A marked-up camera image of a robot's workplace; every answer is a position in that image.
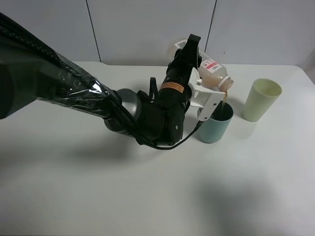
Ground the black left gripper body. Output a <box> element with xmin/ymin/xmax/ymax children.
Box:
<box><xmin>154</xmin><ymin>49</ymin><xmax>201</xmax><ymax>111</ymax></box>

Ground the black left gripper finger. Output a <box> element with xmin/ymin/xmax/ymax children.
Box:
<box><xmin>181</xmin><ymin>34</ymin><xmax>201</xmax><ymax>69</ymax></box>

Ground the clear plastic drink bottle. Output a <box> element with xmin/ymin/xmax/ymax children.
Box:
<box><xmin>167</xmin><ymin>38</ymin><xmax>234</xmax><ymax>96</ymax></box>

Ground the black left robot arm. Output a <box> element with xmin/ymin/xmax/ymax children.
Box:
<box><xmin>0</xmin><ymin>15</ymin><xmax>201</xmax><ymax>150</ymax></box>

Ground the teal plastic cup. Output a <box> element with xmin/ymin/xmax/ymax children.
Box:
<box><xmin>197</xmin><ymin>101</ymin><xmax>234</xmax><ymax>144</ymax></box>

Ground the pale green plastic cup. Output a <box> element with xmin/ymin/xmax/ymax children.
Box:
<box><xmin>242</xmin><ymin>78</ymin><xmax>282</xmax><ymax>122</ymax></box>

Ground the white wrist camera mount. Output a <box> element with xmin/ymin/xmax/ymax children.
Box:
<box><xmin>188</xmin><ymin>67</ymin><xmax>224</xmax><ymax>121</ymax></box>

